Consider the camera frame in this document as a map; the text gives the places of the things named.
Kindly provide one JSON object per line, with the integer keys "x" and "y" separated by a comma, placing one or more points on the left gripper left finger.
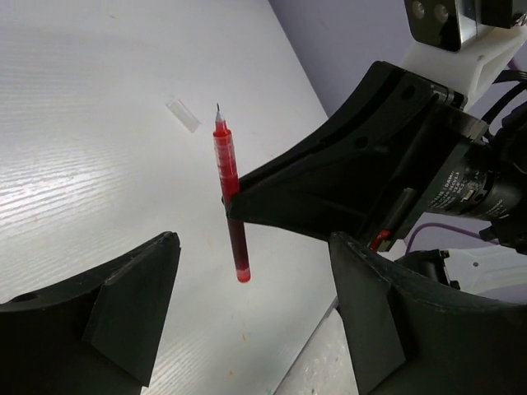
{"x": 94, "y": 333}

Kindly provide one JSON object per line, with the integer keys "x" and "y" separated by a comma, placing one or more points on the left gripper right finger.
{"x": 407, "y": 334}

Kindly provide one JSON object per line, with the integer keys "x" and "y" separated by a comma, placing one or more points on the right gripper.
{"x": 335, "y": 178}

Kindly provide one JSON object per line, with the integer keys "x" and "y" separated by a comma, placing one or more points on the dark red ink pen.
{"x": 230, "y": 186}

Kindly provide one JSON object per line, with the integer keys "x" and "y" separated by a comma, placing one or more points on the clear small cap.
{"x": 183, "y": 114}

